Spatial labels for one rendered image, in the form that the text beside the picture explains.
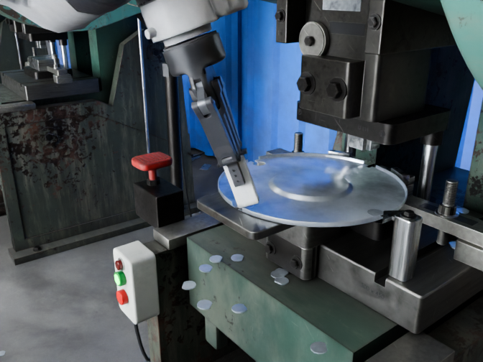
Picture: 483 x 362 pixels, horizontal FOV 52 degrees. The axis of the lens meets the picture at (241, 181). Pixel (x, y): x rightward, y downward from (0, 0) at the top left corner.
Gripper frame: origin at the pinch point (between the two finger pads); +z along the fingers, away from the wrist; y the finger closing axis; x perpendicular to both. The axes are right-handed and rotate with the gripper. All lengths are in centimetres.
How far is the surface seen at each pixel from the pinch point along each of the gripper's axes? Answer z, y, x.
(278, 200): 5.3, -2.8, 3.7
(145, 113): 9, -150, -62
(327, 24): -15.2, -13.9, 17.5
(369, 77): -6.9, -7.7, 20.7
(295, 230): 11.2, -3.9, 4.4
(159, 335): 30.3, -13.3, -28.3
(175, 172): 21, -89, -39
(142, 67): -10, -150, -55
